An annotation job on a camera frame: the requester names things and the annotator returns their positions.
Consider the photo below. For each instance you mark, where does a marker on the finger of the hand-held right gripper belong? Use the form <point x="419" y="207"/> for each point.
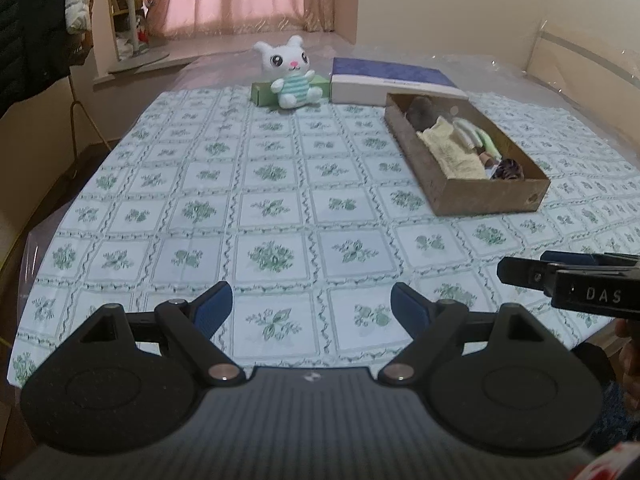
<point x="527" y="275"/>
<point x="575" y="257"/>

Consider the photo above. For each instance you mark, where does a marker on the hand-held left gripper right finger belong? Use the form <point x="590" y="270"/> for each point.
<point x="410" y="309"/>

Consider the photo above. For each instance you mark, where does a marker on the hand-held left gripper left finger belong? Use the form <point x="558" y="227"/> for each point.
<point x="212" y="309"/>

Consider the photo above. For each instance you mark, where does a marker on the blue face mask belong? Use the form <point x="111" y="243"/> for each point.
<point x="492" y="171"/>

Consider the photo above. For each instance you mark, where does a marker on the brown cardboard box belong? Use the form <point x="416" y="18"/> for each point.
<point x="450" y="195"/>

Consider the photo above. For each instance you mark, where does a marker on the light green cloth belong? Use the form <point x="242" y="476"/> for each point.
<point x="490" y="144"/>

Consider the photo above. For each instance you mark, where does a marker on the white sock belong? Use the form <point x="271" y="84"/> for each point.
<point x="465" y="132"/>

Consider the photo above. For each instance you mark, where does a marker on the dark grey sock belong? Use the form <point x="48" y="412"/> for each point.
<point x="420" y="112"/>

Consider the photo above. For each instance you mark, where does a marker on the person's right hand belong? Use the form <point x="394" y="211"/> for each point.
<point x="631" y="360"/>

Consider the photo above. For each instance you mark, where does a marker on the green floral printed cloth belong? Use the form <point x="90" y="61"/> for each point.
<point x="250" y="200"/>

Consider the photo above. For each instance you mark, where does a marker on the red white patterned clothing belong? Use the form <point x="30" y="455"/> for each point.
<point x="612" y="465"/>

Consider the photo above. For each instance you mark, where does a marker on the beige bed headboard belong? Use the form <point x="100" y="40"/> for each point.
<point x="580" y="55"/>

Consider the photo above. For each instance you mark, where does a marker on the green carton box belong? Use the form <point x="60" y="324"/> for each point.
<point x="262" y="92"/>

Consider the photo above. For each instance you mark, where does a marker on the blue and white flat box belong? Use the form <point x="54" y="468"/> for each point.
<point x="390" y="77"/>

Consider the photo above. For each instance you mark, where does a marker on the clear plastic sheet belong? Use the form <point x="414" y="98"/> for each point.
<point x="215" y="70"/>

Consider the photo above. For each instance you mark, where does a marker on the white plush bunny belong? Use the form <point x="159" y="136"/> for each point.
<point x="292" y="75"/>

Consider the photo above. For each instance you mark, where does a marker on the standing fan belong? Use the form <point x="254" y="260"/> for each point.
<point x="135" y="55"/>

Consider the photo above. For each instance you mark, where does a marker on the red white toy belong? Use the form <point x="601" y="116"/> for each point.
<point x="143" y="32"/>

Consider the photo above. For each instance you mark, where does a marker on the black puffer jacket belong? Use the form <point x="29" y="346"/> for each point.
<point x="30" y="25"/>

